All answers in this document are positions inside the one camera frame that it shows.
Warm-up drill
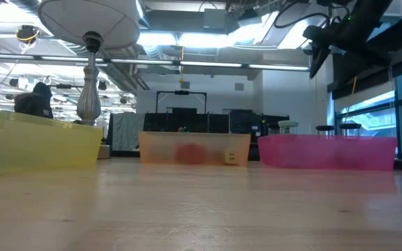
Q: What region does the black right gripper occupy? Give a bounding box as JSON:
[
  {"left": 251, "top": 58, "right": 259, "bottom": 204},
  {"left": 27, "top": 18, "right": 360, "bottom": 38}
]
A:
[{"left": 303, "top": 18, "right": 391, "bottom": 79}]

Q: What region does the black hourglass white sand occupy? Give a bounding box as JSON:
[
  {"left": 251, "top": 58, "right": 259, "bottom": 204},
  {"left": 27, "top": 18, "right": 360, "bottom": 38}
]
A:
[{"left": 315, "top": 124, "right": 336, "bottom": 137}]

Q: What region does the pink-red translucent plastic bin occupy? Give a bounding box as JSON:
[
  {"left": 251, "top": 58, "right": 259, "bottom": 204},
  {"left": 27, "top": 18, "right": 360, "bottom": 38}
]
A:
[{"left": 258, "top": 134, "right": 399, "bottom": 172}]

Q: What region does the grey ceiling box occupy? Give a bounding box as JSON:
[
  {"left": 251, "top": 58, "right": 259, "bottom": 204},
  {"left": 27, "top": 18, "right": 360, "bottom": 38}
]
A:
[{"left": 203, "top": 8, "right": 228, "bottom": 29}]

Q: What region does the black equipment cabinet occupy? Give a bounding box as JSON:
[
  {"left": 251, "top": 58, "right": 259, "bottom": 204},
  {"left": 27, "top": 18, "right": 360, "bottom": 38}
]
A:
[{"left": 143, "top": 107, "right": 291, "bottom": 135}]

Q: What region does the orange translucent plastic bin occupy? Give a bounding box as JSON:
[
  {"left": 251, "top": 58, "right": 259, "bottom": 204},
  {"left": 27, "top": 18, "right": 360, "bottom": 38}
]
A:
[{"left": 138, "top": 131, "right": 252, "bottom": 165}]

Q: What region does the grey cloth cover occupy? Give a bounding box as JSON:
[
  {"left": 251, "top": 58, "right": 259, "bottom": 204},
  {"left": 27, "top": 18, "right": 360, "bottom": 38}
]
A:
[{"left": 112, "top": 112, "right": 146, "bottom": 151}]

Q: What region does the person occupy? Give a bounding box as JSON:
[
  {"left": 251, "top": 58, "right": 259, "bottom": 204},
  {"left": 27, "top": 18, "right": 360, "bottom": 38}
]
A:
[{"left": 13, "top": 82, "right": 54, "bottom": 120}]

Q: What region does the yellow translucent plastic bin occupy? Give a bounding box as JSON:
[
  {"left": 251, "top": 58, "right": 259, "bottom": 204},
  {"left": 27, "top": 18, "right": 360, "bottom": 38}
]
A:
[{"left": 0, "top": 107, "right": 104, "bottom": 177}]

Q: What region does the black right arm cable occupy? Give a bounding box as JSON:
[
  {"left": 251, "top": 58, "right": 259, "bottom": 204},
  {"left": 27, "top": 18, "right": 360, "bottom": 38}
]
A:
[{"left": 273, "top": 1, "right": 333, "bottom": 29}]

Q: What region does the silver ceiling duct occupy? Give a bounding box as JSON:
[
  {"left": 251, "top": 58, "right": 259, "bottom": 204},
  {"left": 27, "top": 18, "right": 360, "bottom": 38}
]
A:
[{"left": 228, "top": 8, "right": 310, "bottom": 48}]

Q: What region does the black gantry frame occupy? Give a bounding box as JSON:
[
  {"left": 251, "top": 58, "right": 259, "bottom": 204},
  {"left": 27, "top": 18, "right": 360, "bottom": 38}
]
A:
[{"left": 155, "top": 89, "right": 208, "bottom": 114}]

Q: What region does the black ceiling device yellow cable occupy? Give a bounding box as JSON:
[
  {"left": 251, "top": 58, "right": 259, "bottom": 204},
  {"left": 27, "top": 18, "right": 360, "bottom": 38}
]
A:
[{"left": 15, "top": 24, "right": 41, "bottom": 45}]

